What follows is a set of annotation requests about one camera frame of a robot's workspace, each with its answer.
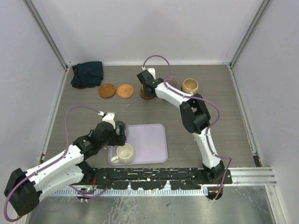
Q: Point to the aluminium front rail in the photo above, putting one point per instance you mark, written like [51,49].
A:
[240,176]

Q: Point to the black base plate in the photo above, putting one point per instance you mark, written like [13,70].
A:
[151,178]

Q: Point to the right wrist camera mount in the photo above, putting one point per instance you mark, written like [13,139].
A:
[151,71]

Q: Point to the yellow glass mug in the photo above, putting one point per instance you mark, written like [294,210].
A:
[141,92]

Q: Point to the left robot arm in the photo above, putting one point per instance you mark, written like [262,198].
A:
[26,189]

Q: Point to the white ceramic mug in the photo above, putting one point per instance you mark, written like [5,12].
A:
[124,155]

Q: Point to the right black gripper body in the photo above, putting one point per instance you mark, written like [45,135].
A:
[145,94]

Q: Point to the dark folded cloth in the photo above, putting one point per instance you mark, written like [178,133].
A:
[87,75]

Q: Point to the aluminium frame post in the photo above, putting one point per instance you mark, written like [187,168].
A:
[250,30]
[45,32]

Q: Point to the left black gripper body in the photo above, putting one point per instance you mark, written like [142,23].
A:
[114,140]

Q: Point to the woven rattan coaster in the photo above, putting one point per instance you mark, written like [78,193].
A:
[125,91]

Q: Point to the left aluminium frame post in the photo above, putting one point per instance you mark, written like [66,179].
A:
[45,32]

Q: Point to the lavender plastic tray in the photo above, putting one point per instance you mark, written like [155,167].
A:
[149,143]

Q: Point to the brown wooden coaster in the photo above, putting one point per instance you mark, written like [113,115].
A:
[147,98]
[107,90]

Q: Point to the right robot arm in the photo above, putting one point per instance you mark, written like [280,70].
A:
[195,119]

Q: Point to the right aluminium frame post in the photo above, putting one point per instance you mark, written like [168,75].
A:
[250,30]

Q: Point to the beige ceramic mug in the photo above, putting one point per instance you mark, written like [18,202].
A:
[190,86]

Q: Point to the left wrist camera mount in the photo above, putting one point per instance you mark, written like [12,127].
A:
[108,117]

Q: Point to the clear purple glass mug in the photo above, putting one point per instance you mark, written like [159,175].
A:
[170,82]

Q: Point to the grey ceramic mug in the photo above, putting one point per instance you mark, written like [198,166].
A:
[121,129]

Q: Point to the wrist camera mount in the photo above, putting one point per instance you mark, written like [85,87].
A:
[108,117]
[151,71]

